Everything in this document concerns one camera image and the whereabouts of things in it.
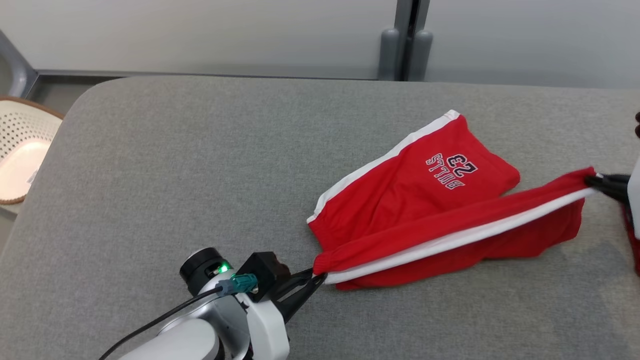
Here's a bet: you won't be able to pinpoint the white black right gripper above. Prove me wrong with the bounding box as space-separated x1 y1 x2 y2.
586 155 640 241

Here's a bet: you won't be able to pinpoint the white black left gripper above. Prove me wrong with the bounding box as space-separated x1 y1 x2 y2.
235 268 328 360

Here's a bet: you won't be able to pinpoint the red Bulls shirt white sleeves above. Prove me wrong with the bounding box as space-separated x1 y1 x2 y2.
621 204 640 277

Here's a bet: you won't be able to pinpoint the red white-striped Bulls shorts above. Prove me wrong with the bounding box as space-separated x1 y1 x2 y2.
306 109 597 291

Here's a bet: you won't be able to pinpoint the cream perforated laundry basket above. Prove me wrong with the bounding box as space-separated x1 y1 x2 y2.
0 96 65 206

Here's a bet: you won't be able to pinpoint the teal left camera connector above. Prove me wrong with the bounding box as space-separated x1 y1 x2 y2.
216 273 259 297

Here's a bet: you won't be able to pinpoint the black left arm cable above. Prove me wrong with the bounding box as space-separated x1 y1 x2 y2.
99 287 223 360

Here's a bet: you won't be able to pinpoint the grey partition base rail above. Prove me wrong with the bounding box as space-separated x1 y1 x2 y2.
35 69 381 82

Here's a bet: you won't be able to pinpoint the grey partition post with feet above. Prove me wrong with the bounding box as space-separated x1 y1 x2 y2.
377 0 434 82

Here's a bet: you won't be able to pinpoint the grey partition end frame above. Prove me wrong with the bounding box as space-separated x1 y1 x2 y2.
0 29 39 98

